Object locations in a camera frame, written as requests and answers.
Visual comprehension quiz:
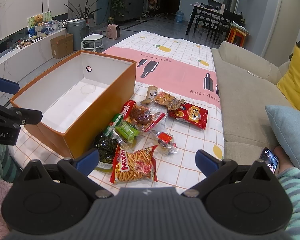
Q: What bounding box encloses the black snack packet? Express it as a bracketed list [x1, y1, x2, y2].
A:
[93, 132, 117, 170]

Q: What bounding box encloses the fries snack bag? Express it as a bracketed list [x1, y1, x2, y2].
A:
[109, 145, 158, 184]

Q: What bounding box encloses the green raisin packet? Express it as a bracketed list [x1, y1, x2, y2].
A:
[103, 120, 140, 149]

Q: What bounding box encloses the striped sleeve forearm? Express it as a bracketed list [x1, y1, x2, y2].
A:
[277, 167, 300, 239]

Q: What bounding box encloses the hand holding phone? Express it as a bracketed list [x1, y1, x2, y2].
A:
[274, 146, 294, 175]

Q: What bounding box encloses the white tv cabinet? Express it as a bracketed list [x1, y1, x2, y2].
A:
[0, 29, 66, 82]

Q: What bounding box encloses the smartphone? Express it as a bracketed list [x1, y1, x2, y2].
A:
[260, 147, 279, 174]

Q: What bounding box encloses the red chip bag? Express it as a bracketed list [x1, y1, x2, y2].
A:
[168, 102, 208, 129]

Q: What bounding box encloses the small red candy packet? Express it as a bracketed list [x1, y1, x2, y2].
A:
[151, 130, 178, 155]

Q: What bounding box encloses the green sausage stick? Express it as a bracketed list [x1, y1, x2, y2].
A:
[108, 113, 123, 127]

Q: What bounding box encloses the orange cardboard box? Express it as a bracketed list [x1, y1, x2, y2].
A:
[11, 50, 136, 158]

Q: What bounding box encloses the brown cardboard box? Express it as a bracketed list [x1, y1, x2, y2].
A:
[50, 34, 74, 59]

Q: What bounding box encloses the yellow peanut snack packet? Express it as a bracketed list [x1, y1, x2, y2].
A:
[154, 92, 185, 111]

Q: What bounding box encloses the red braised meat packet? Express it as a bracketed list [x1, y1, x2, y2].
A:
[120, 100, 167, 132]

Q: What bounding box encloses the light blue cushion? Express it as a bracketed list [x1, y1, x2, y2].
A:
[265, 105, 300, 169]

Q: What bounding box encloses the beige sofa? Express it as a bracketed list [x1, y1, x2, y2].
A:
[211, 41, 290, 165]

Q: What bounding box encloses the grey trash bin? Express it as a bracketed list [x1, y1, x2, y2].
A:
[66, 18, 87, 50]

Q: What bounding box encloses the beige tofu snack packet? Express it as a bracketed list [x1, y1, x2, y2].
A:
[141, 86, 158, 105]

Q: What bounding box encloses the white round stool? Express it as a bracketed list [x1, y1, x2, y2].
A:
[81, 34, 104, 51]

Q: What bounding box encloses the potted green plant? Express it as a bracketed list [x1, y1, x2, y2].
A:
[64, 0, 101, 25]

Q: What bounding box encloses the yellow cushion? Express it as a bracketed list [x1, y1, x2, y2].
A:
[276, 42, 300, 111]

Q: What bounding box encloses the pink small heater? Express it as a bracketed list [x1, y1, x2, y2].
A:
[106, 24, 121, 40]

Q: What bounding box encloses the orange stool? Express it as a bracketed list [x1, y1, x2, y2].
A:
[226, 27, 249, 47]

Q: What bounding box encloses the dark dining table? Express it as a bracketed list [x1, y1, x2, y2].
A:
[186, 4, 243, 44]

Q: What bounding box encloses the blue water jug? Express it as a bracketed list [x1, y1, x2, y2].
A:
[175, 10, 184, 23]

